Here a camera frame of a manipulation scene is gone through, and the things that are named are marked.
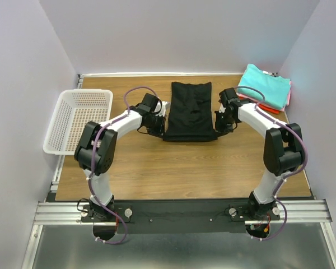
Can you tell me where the black t shirt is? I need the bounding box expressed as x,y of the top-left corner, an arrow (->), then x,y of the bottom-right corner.
163,82 -> 217,142

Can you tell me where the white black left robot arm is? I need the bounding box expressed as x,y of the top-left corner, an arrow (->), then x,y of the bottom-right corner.
74,93 -> 170,222

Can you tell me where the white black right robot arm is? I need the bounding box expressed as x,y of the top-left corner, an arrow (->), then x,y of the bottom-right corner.
215,88 -> 307,219

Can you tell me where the folded red t shirt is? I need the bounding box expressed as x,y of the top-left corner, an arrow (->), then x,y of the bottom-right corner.
238,95 -> 282,114

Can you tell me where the folded turquoise t shirt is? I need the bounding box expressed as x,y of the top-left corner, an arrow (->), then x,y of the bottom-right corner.
237,64 -> 291,111

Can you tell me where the white plastic laundry basket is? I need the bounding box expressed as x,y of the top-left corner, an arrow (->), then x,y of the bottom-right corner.
43,89 -> 113,155

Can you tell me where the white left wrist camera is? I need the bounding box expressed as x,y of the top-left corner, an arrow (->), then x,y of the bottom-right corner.
157,101 -> 171,117

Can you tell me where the aluminium frame rail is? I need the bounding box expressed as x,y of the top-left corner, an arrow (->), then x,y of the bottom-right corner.
34,200 -> 332,225

